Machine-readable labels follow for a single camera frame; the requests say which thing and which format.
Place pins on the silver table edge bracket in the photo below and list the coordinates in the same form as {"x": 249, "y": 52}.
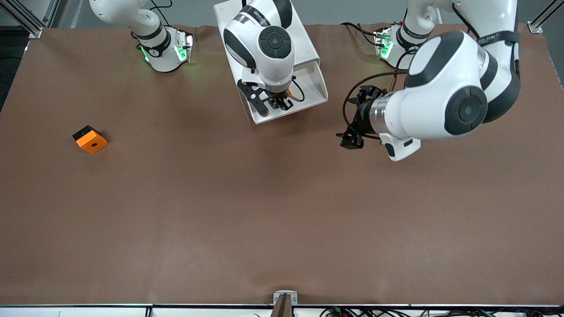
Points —
{"x": 278, "y": 296}

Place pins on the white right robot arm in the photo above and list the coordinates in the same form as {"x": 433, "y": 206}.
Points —
{"x": 264, "y": 44}

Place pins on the white plastic drawer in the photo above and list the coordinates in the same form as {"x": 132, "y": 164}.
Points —
{"x": 315, "y": 88}

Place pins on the silver frame corner bracket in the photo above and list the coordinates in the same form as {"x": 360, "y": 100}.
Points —
{"x": 535, "y": 27}
{"x": 35, "y": 32}

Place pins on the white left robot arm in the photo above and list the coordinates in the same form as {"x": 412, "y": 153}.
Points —
{"x": 440, "y": 88}

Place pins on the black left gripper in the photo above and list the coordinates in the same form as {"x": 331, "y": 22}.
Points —
{"x": 362, "y": 115}

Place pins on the white table edge rail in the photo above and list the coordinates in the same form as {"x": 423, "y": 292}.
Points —
{"x": 88, "y": 310}

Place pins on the black frame strut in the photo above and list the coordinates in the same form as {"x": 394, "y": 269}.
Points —
{"x": 20, "y": 15}
{"x": 547, "y": 11}

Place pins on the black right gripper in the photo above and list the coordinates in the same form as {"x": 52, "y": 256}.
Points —
{"x": 280, "y": 101}

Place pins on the brown table mat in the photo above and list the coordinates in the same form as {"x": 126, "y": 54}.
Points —
{"x": 264, "y": 220}

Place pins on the orange and black block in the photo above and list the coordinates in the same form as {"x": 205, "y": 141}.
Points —
{"x": 92, "y": 143}

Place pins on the white drawer cabinet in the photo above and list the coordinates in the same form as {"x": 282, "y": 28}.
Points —
{"x": 304, "y": 39}

